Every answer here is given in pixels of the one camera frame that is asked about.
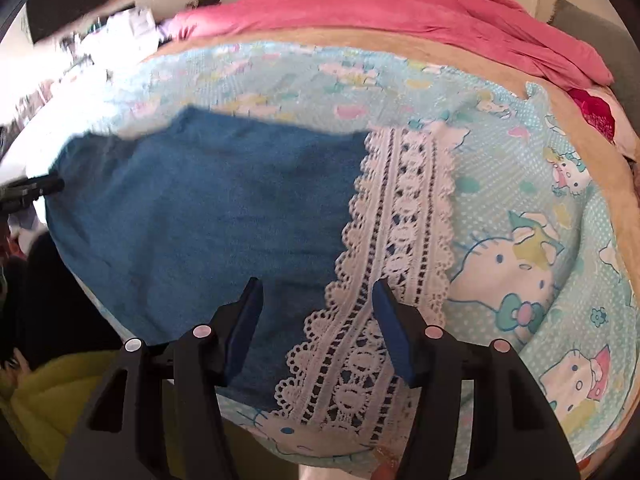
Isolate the yellow-green clothing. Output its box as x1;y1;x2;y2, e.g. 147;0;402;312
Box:
0;350;166;480

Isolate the cartoon cat printed blanket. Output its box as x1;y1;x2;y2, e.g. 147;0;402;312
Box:
115;42;640;471

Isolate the red floral pillow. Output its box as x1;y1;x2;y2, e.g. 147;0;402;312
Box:
567;85;640;161

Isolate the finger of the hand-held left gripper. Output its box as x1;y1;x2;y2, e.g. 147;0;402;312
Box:
0;174;66;213

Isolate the grey quilted headboard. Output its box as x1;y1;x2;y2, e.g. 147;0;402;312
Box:
547;0;640;126

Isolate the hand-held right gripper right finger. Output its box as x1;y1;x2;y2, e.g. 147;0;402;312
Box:
372;279;583;480

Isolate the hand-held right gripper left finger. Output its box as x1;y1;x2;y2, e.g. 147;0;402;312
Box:
55;277;264;480

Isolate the blue denim garment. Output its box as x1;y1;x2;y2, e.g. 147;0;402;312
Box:
44;105;458;433

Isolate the pink duvet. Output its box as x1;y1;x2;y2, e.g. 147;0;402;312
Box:
170;0;615;88

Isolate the black wall television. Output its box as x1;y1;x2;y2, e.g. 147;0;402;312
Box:
25;0;118;43

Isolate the white dresser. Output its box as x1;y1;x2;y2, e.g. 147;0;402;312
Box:
60;5;161;63

